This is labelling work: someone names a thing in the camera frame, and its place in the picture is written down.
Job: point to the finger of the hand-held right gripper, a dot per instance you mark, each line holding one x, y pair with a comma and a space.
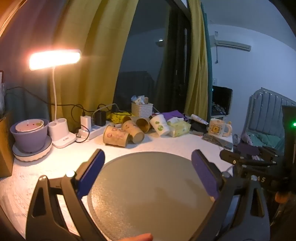
231, 157
248, 149

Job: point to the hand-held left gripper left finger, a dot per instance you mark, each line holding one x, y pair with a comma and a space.
91, 172

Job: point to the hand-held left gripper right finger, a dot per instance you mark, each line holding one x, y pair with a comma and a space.
204, 172

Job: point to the brown printed paper cup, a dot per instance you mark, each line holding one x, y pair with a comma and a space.
133, 132
143, 125
114, 136

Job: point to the white cup with green dots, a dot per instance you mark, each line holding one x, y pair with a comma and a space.
159, 125

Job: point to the person's left hand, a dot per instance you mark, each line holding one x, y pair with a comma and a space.
138, 237

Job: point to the green blanket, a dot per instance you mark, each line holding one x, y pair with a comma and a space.
263, 140

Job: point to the grey book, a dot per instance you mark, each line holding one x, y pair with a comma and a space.
219, 141

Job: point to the bear print mug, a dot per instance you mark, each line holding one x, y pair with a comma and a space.
216, 128

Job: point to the white power strip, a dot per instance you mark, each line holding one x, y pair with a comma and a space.
97, 132

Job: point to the grey padded headboard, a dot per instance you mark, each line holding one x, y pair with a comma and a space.
266, 111

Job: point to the black pouch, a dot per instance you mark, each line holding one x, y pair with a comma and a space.
198, 128

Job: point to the white desk lamp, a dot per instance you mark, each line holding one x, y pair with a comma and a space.
61, 136

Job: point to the yellow-green tissue pack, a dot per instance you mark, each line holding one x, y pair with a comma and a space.
179, 129

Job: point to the white tube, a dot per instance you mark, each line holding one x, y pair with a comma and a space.
198, 119

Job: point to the white charger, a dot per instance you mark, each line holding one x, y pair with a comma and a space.
85, 121

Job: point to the black power adapter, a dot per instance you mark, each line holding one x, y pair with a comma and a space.
100, 118

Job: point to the round grey mat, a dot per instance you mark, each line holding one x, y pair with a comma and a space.
148, 185

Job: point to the yellow printed bag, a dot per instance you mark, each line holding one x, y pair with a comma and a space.
118, 117

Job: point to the white ribbed plate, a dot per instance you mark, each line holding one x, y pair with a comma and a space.
30, 156

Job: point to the purple cloth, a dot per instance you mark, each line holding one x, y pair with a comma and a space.
173, 114

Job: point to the purple bowl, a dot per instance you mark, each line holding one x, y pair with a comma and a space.
30, 141

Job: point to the white dotted bowl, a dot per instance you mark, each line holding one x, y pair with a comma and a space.
27, 127

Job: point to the white woven basket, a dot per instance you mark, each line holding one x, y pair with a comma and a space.
142, 110

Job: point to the cardboard box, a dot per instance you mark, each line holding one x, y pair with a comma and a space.
5, 150

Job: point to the yellow curtain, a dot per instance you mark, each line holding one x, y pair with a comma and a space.
92, 58
197, 69

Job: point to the white air conditioner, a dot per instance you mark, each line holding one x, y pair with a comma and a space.
231, 44

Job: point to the dark glass window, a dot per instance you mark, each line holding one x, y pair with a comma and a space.
148, 58

